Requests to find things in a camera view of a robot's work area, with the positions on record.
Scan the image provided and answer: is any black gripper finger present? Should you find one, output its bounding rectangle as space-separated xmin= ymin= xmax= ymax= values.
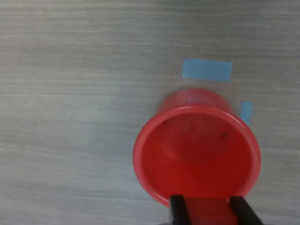
xmin=229 ymin=195 xmax=264 ymax=225
xmin=169 ymin=194 xmax=192 ymax=225

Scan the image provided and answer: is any red cube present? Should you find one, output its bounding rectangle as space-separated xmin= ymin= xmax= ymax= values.
xmin=184 ymin=196 xmax=239 ymax=225

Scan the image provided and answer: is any red plastic cup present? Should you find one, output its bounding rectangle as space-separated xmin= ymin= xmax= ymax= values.
xmin=132 ymin=88 xmax=261 ymax=208

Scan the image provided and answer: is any blue-grey tape piece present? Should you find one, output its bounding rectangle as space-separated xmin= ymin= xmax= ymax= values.
xmin=182 ymin=58 xmax=233 ymax=83
xmin=240 ymin=101 xmax=254 ymax=127

